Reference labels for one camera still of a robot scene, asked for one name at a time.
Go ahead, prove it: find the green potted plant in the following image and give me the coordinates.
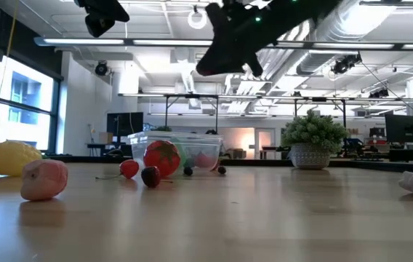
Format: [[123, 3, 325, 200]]
[[281, 108, 349, 170]]

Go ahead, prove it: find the clear plastic tupperware container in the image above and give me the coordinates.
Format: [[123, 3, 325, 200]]
[[127, 130, 225, 172]]

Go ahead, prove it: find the black metal rig frame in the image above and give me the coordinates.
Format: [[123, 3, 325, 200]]
[[162, 93, 220, 134], [293, 97, 348, 128]]

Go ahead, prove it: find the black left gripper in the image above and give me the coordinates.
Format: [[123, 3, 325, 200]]
[[73, 0, 131, 39]]

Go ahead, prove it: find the black computer monitor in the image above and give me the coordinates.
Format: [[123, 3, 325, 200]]
[[385, 114, 413, 144], [106, 111, 145, 138]]

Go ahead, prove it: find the large window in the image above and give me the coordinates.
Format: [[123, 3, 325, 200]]
[[0, 54, 60, 154]]

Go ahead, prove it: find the red toy cherry pair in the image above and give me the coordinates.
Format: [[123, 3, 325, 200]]
[[212, 159, 228, 175]]

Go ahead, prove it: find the long ceiling light fixture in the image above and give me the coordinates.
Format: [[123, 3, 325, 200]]
[[33, 36, 214, 47], [275, 41, 413, 52]]

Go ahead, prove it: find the black hanging camera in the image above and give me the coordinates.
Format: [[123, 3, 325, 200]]
[[332, 53, 363, 76], [94, 60, 110, 76]]

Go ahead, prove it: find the pink toy peach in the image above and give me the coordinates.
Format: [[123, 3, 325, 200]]
[[20, 159, 69, 202]]

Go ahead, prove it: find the red toy strawberry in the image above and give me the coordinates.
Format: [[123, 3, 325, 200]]
[[193, 151, 215, 170]]

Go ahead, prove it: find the dark background table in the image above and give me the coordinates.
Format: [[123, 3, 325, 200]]
[[86, 141, 133, 157]]

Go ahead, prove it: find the light green toy cabbage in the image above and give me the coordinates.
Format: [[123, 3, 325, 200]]
[[175, 142, 192, 161]]

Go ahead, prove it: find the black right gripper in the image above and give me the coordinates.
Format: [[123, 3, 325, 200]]
[[196, 2, 276, 78]]

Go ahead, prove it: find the yellow toy pineapple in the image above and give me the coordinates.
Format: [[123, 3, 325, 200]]
[[0, 140, 43, 178]]

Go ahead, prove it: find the silver ventilation duct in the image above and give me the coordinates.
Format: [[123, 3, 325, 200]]
[[224, 0, 400, 110]]

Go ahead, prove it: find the red toy cherry with stem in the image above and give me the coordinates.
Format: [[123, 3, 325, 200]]
[[95, 159, 140, 181]]

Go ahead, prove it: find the yellow hanging cable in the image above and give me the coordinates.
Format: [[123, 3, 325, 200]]
[[0, 0, 20, 146]]

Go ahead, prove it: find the red toy tomato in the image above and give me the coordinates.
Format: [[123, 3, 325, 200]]
[[143, 140, 182, 178]]

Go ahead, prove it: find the dark red toy cherry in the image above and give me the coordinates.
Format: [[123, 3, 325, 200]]
[[140, 166, 174, 189]]

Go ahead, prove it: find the lit doorway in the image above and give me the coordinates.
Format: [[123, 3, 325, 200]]
[[253, 127, 276, 160]]

